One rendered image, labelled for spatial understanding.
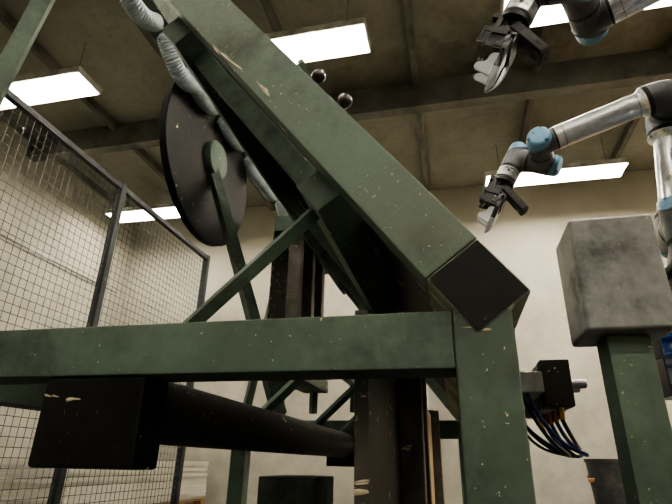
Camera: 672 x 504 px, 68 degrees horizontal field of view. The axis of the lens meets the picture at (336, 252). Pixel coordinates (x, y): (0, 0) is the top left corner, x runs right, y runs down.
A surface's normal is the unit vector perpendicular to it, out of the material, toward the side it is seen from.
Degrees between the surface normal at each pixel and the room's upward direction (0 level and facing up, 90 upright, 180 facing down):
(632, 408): 90
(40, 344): 90
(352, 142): 90
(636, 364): 90
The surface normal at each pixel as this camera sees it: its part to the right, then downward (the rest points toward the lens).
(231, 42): -0.22, -0.39
